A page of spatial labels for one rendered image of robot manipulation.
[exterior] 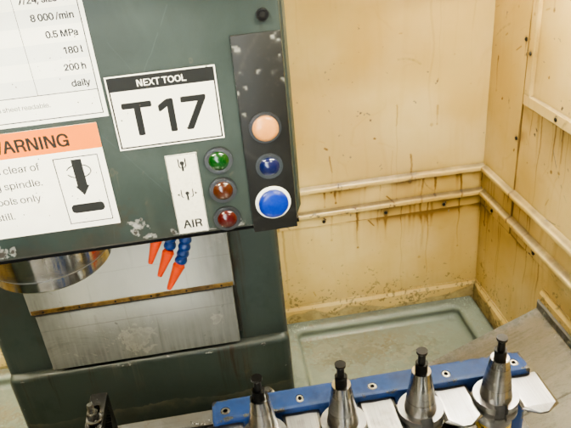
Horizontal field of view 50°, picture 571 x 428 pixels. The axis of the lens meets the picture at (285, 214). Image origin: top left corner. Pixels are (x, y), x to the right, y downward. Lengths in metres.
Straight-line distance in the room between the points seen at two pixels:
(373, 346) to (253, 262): 0.66
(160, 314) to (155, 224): 0.87
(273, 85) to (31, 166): 0.24
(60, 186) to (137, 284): 0.84
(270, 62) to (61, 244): 0.27
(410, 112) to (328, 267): 0.54
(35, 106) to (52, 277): 0.30
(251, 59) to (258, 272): 0.96
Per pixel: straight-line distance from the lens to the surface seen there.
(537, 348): 1.66
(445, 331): 2.05
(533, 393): 0.97
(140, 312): 1.49
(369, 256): 1.95
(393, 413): 0.92
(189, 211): 0.62
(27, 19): 0.58
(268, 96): 0.58
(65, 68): 0.58
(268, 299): 1.52
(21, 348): 1.63
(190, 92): 0.57
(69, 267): 0.83
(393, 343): 2.00
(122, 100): 0.58
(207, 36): 0.56
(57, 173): 0.61
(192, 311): 1.48
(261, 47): 0.57
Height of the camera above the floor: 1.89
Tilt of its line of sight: 29 degrees down
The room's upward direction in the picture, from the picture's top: 6 degrees counter-clockwise
